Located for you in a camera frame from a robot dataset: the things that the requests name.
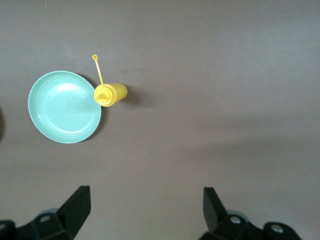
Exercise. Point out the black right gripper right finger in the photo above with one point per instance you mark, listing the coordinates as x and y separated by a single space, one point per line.
225 220

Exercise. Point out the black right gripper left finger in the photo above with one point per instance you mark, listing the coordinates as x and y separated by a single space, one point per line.
62 220

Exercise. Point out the yellow squeeze bottle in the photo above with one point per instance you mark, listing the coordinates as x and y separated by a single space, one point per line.
110 95

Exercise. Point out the mint green plate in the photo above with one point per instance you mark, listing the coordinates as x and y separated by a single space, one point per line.
65 107

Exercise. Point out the brown table cover sheet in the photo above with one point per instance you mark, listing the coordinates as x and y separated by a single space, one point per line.
212 100

